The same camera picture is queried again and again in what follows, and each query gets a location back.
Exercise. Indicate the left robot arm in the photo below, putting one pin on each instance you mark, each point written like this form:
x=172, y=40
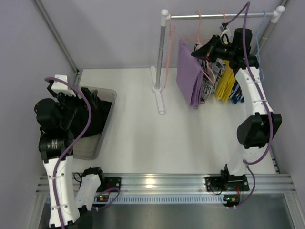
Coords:
x=65, y=119

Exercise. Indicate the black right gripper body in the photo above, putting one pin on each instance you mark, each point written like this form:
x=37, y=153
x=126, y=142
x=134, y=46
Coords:
x=213, y=48

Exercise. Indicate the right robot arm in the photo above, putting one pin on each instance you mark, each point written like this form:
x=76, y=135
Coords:
x=257, y=131

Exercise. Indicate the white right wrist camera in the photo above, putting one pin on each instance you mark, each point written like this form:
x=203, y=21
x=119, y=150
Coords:
x=225, y=30

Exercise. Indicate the aluminium mounting rail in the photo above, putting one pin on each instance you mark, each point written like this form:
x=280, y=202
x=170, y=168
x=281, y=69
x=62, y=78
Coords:
x=197, y=183

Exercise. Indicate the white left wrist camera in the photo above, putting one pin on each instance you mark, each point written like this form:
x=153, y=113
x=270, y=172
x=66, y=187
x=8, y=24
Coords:
x=58, y=87

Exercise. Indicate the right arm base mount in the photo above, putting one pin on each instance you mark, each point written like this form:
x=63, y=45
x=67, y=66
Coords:
x=217, y=185

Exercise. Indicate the yellow trousers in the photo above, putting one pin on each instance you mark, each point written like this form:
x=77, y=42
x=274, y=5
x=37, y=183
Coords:
x=225, y=83

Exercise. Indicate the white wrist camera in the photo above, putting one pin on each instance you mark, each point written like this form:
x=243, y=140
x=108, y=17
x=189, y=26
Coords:
x=58, y=87
x=225, y=30

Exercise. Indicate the pink hanger of black trousers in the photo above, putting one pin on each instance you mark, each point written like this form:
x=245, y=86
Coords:
x=170, y=47

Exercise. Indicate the purple trousers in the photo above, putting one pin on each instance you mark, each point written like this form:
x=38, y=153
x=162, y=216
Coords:
x=189, y=76

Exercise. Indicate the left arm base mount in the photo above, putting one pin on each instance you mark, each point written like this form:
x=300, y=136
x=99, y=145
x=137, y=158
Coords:
x=109, y=182

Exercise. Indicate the black white print trousers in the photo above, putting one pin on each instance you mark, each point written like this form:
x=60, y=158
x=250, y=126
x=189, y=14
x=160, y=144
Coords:
x=218, y=69

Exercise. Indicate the blue white print trousers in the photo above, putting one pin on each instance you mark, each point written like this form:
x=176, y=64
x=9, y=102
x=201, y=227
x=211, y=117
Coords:
x=236, y=95

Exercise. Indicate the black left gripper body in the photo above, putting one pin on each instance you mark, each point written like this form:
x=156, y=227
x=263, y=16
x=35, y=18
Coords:
x=77, y=100

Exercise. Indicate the grey plastic bin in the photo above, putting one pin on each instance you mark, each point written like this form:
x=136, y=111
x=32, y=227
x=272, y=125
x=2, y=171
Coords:
x=88, y=148

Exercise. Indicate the white metal clothes rack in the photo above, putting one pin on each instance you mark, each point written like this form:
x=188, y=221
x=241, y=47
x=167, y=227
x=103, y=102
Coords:
x=156, y=71

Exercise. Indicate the blue slotted cable duct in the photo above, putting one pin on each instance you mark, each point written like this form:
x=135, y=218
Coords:
x=170, y=199

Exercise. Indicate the pink hanger of purple trousers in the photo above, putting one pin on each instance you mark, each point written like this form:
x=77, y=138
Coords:
x=198, y=41

